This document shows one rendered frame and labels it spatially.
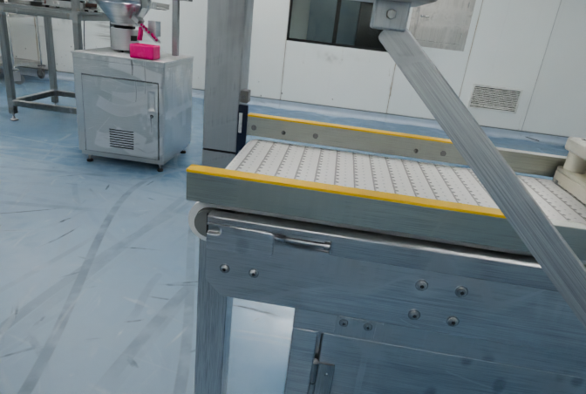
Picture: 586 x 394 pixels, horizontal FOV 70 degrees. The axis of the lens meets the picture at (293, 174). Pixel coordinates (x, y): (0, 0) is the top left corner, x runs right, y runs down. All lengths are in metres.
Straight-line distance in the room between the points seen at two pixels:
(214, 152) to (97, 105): 2.42
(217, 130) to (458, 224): 0.43
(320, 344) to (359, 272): 0.16
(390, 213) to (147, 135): 2.67
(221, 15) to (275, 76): 4.87
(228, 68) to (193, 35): 5.08
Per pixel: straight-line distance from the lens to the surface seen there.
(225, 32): 0.69
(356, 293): 0.46
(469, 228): 0.43
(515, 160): 0.72
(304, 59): 5.48
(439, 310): 0.48
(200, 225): 0.46
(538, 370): 0.63
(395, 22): 0.38
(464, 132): 0.36
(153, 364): 1.57
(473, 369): 0.61
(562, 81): 6.09
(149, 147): 3.02
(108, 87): 3.05
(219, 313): 0.88
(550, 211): 0.61
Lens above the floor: 1.10
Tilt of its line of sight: 20 degrees down
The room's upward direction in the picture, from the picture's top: 7 degrees clockwise
